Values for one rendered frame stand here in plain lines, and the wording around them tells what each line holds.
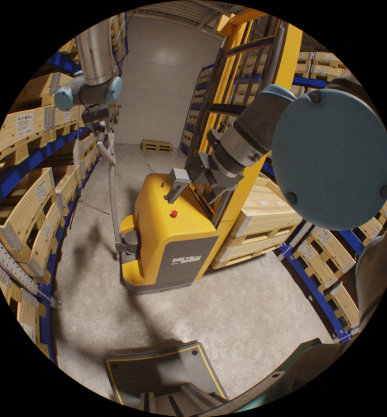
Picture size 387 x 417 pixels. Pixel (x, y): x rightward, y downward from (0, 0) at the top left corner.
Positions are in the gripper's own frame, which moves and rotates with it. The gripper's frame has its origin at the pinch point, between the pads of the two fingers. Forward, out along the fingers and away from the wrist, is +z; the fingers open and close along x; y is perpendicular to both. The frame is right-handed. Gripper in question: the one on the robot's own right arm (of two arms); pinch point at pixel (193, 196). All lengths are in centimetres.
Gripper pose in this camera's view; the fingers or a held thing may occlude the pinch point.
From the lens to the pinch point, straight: 40.2
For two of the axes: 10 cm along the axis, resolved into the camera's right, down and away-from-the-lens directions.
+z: -5.1, 4.9, 7.1
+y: 3.0, 8.7, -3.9
